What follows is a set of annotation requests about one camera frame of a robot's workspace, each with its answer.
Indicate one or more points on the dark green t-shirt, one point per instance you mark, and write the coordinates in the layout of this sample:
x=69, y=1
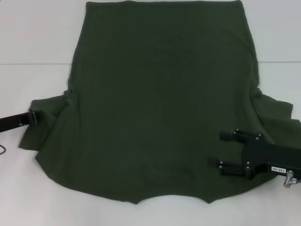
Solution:
x=155, y=94

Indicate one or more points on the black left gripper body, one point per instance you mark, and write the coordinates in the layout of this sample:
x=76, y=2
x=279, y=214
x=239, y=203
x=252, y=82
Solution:
x=14, y=122

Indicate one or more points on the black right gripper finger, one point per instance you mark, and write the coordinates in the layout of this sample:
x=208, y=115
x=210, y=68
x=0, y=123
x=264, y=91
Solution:
x=237, y=136
x=232, y=168

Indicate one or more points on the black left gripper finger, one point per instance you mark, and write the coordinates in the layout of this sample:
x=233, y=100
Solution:
x=33, y=117

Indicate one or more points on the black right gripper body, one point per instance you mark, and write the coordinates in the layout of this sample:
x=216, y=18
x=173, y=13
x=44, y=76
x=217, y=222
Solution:
x=268, y=155

